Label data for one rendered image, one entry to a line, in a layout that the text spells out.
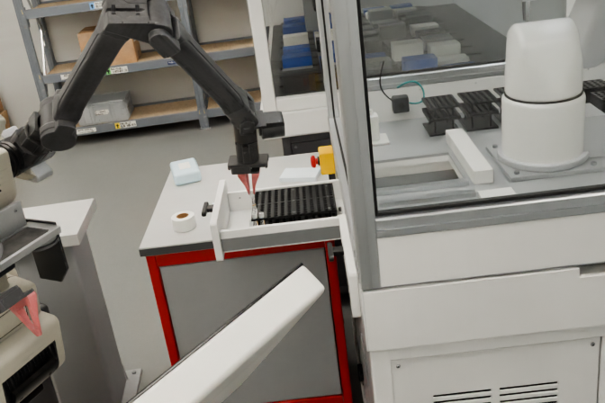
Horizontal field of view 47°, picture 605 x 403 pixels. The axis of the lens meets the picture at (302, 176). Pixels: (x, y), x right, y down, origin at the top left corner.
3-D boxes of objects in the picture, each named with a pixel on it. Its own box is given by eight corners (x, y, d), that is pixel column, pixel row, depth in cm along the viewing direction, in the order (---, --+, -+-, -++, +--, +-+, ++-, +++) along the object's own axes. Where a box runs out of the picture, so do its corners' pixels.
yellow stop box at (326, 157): (319, 175, 214) (317, 154, 211) (318, 167, 221) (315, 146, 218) (336, 174, 214) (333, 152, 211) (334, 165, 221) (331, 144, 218)
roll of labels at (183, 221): (184, 220, 214) (181, 209, 213) (201, 224, 211) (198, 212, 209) (168, 230, 209) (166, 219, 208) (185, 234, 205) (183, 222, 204)
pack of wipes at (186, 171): (202, 181, 243) (200, 169, 241) (176, 187, 241) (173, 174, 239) (196, 167, 256) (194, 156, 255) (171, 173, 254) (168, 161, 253)
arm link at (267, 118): (234, 94, 168) (239, 122, 164) (280, 88, 170) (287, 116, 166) (235, 122, 178) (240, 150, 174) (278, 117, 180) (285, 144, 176)
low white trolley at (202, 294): (185, 448, 229) (138, 248, 200) (205, 336, 287) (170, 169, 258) (358, 428, 228) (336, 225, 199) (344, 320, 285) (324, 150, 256)
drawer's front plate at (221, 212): (216, 263, 175) (209, 224, 171) (225, 213, 202) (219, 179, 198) (223, 262, 175) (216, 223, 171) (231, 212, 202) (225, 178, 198)
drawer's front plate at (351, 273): (353, 319, 145) (347, 274, 141) (342, 253, 172) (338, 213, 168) (361, 318, 145) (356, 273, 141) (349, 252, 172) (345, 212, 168)
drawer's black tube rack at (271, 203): (254, 241, 179) (250, 219, 177) (257, 212, 196) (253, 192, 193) (338, 231, 179) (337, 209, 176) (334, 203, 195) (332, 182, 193)
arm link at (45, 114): (25, 121, 158) (25, 141, 156) (44, 97, 153) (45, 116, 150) (63, 131, 164) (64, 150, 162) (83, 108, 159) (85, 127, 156)
